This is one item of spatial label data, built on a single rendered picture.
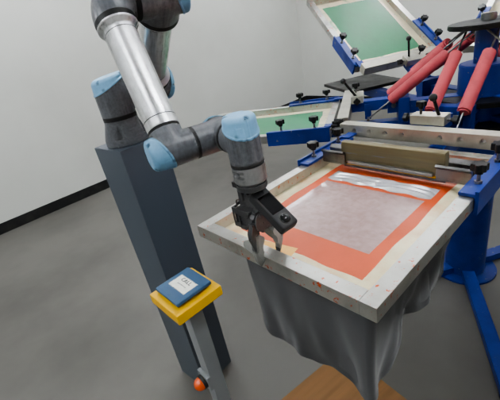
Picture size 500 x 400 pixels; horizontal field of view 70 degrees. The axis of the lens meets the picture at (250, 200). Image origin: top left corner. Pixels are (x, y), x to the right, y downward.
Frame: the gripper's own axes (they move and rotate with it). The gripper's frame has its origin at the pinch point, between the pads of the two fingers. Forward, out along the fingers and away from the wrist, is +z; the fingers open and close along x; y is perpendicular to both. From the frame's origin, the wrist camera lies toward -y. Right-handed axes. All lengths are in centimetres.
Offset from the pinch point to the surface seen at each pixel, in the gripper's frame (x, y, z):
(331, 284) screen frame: 1.2, -18.5, -0.9
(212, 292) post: 15.5, 5.6, 3.1
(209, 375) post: 21.2, 10.1, 30.5
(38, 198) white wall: -6, 380, 78
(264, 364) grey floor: -21, 47, 98
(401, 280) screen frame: -7.7, -29.2, -0.8
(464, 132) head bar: -80, -15, -6
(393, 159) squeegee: -57, -2, -4
